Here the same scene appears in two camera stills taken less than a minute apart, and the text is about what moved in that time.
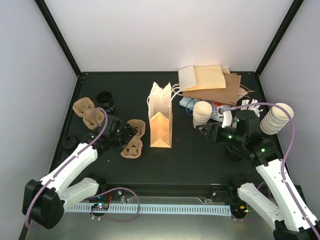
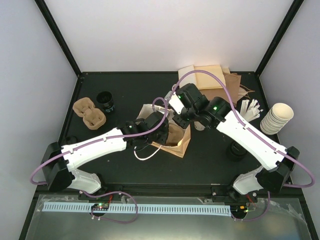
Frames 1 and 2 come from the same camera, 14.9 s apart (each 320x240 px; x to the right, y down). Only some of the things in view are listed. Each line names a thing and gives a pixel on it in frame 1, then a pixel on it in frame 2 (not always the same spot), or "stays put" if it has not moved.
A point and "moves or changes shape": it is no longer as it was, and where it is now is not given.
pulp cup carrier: (134, 148) to (174, 135)
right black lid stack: (235, 152) stays put
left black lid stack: (70, 142) stays put
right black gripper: (212, 128) to (183, 123)
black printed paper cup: (104, 99) stays put
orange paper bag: (160, 108) moves or changes shape
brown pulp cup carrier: (85, 108) stays put
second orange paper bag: (193, 78) stays put
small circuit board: (101, 206) stays put
